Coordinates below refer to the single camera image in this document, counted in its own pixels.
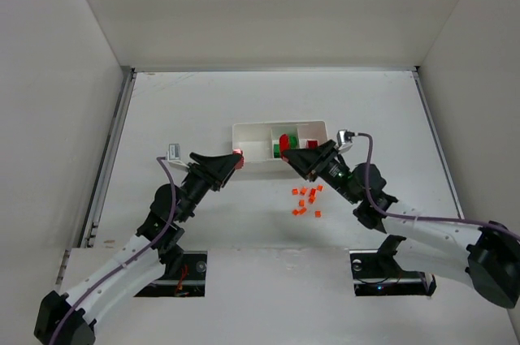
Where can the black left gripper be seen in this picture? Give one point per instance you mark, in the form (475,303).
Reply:
(205,171)

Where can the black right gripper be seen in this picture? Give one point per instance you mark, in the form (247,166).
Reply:
(323,163)

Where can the green lego brick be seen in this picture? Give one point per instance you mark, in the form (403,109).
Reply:
(293,141)

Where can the red lego brick pile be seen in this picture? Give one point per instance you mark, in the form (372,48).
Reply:
(284,144)

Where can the white three-compartment container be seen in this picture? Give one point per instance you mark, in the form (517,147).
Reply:
(256,140)

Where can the red rounded lego brick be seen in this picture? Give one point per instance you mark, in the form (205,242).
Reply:
(311,144)

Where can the green lego plate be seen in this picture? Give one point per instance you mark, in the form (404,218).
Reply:
(276,150)

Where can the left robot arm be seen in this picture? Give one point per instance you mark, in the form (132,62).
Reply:
(153,251)

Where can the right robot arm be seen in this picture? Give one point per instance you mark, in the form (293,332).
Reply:
(482,255)

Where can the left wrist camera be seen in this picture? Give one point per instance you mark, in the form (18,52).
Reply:
(173,155)

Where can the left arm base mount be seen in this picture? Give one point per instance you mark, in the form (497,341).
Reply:
(188,281)

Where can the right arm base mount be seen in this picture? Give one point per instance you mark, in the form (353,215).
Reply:
(377,273)

